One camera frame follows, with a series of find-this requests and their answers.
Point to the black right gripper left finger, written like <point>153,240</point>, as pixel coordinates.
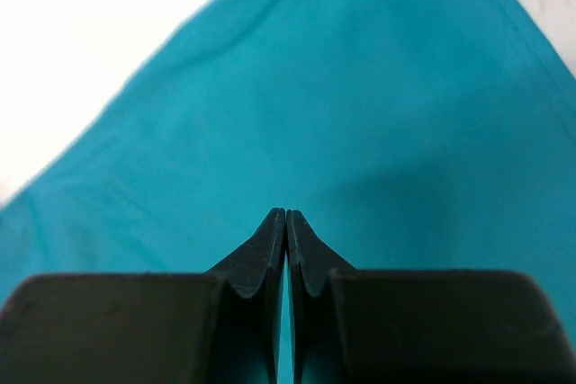
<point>219,326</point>

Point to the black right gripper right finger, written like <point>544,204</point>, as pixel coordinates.
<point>412,326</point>

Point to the teal t shirt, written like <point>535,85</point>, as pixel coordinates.
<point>411,135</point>

